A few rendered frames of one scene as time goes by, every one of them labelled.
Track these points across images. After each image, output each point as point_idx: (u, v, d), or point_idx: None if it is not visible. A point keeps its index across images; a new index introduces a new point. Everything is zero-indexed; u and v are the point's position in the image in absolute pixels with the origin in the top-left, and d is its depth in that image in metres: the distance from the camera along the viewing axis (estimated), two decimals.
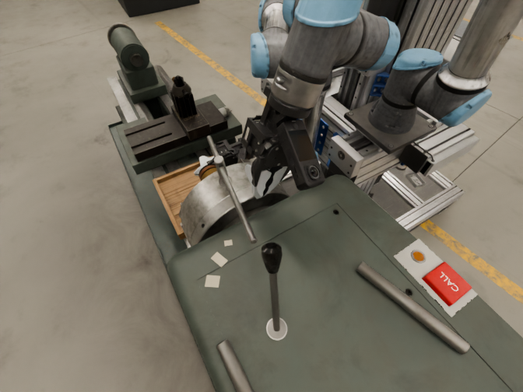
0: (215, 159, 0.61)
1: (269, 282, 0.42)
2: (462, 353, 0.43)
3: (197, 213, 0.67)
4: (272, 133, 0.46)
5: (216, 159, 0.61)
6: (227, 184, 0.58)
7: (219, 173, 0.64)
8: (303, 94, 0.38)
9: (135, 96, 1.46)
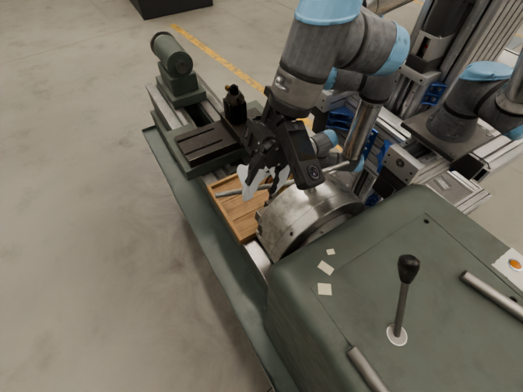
0: None
1: (400, 292, 0.45)
2: None
3: (283, 222, 0.70)
4: (272, 133, 0.46)
5: None
6: None
7: None
8: (303, 94, 0.38)
9: (177, 102, 1.48)
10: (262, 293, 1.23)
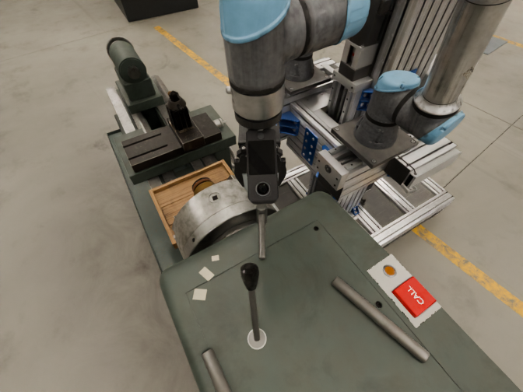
0: (265, 205, 0.51)
1: (249, 298, 0.47)
2: (422, 362, 0.48)
3: (188, 228, 0.72)
4: None
5: (263, 205, 0.51)
6: None
7: (266, 214, 0.55)
8: (244, 106, 0.36)
9: (133, 106, 1.50)
10: None
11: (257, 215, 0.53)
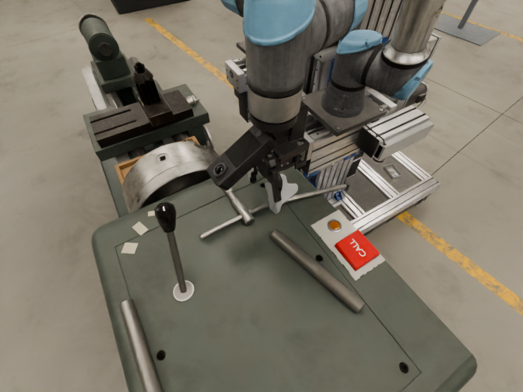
0: (249, 224, 0.55)
1: (169, 243, 0.44)
2: (356, 312, 0.44)
3: (134, 189, 0.69)
4: None
5: (249, 223, 0.55)
6: None
7: None
8: (247, 95, 0.37)
9: (107, 85, 1.47)
10: None
11: (240, 212, 0.55)
